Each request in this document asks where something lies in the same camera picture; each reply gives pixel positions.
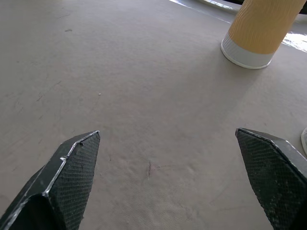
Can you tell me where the white object at edge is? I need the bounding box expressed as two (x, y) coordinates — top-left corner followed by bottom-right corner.
(300, 127), (307, 155)

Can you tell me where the tan ribbed paper cup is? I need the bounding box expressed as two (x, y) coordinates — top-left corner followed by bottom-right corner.
(220, 0), (305, 70)

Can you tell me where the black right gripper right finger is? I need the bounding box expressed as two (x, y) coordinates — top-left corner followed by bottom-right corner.
(235, 127), (307, 230)

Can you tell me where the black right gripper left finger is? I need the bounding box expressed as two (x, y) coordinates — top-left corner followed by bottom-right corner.
(0, 130), (101, 230)

